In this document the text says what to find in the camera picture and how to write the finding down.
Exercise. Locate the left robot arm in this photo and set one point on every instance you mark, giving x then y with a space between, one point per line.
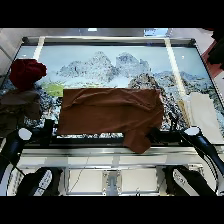
13 146

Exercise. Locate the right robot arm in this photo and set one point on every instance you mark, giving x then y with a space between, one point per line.
203 146

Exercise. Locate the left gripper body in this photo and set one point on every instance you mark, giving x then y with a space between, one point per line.
47 131

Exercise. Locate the red garment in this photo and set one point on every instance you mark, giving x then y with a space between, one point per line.
26 71

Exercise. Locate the silver frame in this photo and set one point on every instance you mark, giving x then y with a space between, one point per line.
110 156

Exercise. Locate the brown T-shirt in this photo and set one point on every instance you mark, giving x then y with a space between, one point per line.
110 111

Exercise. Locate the white garment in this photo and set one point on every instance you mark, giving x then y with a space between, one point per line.
204 115

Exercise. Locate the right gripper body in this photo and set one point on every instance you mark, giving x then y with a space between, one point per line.
160 135

